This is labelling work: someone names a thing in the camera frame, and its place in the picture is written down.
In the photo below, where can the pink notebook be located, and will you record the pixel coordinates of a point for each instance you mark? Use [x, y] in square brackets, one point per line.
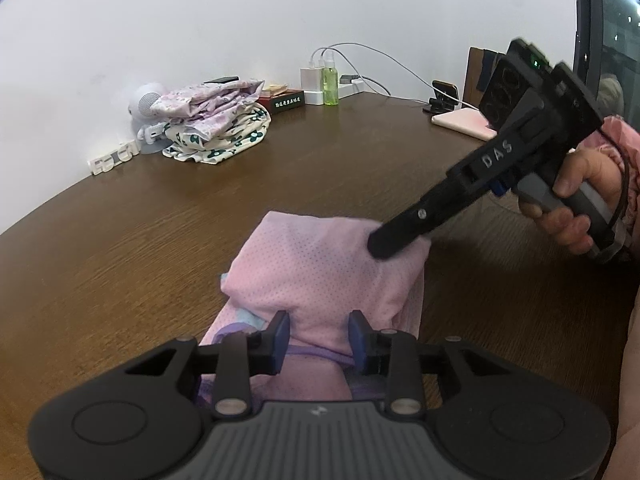
[462, 125]

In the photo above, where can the black phone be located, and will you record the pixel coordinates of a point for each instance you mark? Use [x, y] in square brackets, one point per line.
[446, 91]

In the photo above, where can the dark window frame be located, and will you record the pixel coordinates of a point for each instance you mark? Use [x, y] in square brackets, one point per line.
[587, 20]

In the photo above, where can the small tan box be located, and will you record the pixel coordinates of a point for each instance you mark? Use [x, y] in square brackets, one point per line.
[274, 90]

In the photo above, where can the white power strip with chargers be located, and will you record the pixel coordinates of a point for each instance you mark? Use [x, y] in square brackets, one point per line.
[350, 57]

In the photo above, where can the brown wooden board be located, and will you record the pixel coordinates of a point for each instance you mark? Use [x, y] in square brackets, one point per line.
[475, 75]

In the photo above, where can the person's right forearm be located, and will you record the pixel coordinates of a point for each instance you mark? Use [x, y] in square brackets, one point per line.
[625, 140]

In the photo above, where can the white plastic desk ornament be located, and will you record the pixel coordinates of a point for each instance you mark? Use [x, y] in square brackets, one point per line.
[114, 157]

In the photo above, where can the person's clothed body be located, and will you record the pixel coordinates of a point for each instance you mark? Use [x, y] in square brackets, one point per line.
[625, 385]

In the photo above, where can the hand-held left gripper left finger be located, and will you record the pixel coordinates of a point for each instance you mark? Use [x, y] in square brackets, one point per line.
[281, 340]

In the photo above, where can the white round desk fan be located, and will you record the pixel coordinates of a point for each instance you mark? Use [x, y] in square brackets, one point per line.
[145, 102]

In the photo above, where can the black flat remote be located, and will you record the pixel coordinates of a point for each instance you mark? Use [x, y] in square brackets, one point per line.
[221, 80]

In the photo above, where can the green liquid bottle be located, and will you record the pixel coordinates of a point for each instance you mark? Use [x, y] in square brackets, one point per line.
[330, 87]

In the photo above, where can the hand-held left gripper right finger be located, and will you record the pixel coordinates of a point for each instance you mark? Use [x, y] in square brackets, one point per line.
[356, 340]

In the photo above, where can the white charger block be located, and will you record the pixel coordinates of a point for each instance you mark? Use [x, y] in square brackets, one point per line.
[311, 80]

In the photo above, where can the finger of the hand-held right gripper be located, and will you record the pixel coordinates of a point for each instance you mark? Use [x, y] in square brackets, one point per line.
[405, 232]

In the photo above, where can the dark red box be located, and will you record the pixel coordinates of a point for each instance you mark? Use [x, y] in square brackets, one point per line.
[289, 99]

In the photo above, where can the cream green floral folded cloth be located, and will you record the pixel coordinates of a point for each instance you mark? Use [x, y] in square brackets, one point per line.
[225, 137]

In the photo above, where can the person's right hand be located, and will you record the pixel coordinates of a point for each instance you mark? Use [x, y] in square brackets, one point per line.
[595, 167]

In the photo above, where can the black phone stand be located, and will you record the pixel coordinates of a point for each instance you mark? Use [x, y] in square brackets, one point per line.
[437, 106]

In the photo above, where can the pink and blue mesh garment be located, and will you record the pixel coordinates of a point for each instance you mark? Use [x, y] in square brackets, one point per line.
[310, 270]

